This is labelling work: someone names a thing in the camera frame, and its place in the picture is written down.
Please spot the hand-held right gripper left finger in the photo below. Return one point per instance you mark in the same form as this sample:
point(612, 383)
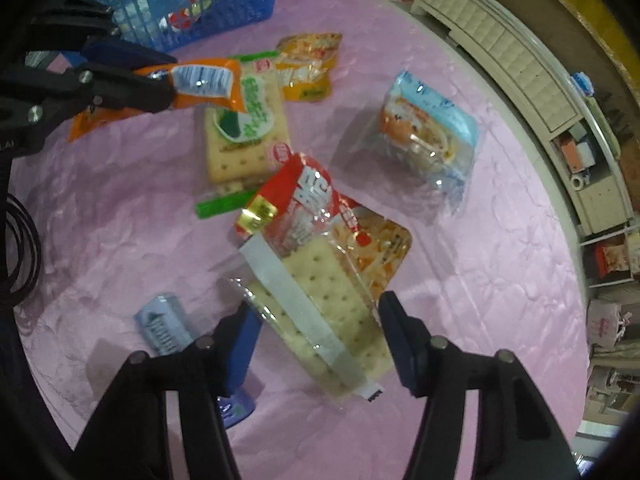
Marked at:
point(242, 350)

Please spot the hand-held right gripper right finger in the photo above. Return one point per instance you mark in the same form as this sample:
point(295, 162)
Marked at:
point(400, 345)

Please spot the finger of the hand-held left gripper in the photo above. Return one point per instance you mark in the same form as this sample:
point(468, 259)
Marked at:
point(125, 52)
point(140, 92)

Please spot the red white snack packet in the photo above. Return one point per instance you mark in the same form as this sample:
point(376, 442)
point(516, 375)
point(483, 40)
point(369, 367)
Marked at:
point(181, 20)

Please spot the clear red-label cracker packet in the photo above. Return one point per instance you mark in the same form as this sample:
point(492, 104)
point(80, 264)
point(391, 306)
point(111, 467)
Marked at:
point(320, 285)

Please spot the small grey-blue snack packet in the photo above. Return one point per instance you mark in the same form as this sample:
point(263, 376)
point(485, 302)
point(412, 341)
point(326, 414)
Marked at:
point(160, 325)

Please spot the green cracker packet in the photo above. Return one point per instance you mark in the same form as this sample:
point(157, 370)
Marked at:
point(245, 135)

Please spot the pink quilted table cover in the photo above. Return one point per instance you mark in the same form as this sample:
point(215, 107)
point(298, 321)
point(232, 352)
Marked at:
point(500, 260)

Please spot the yellow noodle snack packet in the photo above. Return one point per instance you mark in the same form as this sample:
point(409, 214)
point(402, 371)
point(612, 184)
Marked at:
point(310, 67)

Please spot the pink tote bag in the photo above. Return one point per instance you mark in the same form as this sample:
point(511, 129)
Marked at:
point(610, 322)

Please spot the blue bread packet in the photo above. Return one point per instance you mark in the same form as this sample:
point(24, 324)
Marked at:
point(425, 130)

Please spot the white metal shelf rack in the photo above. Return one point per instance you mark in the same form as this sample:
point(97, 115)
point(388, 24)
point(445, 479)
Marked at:
point(612, 260)

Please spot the cat picture box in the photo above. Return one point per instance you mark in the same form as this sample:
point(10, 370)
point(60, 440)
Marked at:
point(614, 259)

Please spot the white tape roll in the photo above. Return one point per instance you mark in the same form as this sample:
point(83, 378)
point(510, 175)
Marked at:
point(580, 182)

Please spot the orange box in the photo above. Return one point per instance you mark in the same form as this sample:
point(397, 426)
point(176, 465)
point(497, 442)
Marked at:
point(577, 154)

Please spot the cream TV cabinet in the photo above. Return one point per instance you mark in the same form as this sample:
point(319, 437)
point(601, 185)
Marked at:
point(525, 75)

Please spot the blue tissue box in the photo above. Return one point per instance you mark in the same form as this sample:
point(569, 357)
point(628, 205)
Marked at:
point(582, 83)

